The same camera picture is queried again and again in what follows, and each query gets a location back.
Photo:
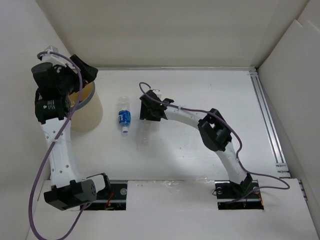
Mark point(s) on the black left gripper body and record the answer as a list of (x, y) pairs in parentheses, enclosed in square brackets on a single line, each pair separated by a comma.
[(69, 82)]

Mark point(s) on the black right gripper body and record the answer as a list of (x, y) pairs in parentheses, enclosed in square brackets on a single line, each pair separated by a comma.
[(147, 113)]

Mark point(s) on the clear unlabelled plastic bottle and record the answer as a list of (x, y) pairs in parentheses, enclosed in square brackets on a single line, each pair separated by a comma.
[(143, 135)]

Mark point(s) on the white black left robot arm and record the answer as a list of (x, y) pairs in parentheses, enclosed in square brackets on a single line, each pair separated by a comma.
[(68, 189)]

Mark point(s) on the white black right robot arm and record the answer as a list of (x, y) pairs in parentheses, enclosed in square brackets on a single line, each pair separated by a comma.
[(214, 134)]

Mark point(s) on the beige bin with grey rim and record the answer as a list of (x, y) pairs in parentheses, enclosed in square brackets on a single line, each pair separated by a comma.
[(89, 111)]

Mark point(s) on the blue label bottle left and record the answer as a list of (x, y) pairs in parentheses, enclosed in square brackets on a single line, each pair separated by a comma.
[(124, 114)]

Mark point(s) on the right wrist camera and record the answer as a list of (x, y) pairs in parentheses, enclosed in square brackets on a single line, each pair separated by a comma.
[(158, 93)]

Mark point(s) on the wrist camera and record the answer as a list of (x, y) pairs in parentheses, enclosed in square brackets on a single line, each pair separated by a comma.
[(51, 55), (158, 93)]

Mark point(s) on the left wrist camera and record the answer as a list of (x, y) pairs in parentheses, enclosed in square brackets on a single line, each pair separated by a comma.
[(51, 55)]

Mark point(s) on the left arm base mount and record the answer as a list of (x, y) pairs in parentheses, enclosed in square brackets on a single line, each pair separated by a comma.
[(115, 200)]

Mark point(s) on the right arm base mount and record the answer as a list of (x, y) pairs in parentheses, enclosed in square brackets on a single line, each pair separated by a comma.
[(224, 194)]

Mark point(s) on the aluminium rail right edge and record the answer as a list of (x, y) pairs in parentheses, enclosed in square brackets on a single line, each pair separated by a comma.
[(274, 142)]

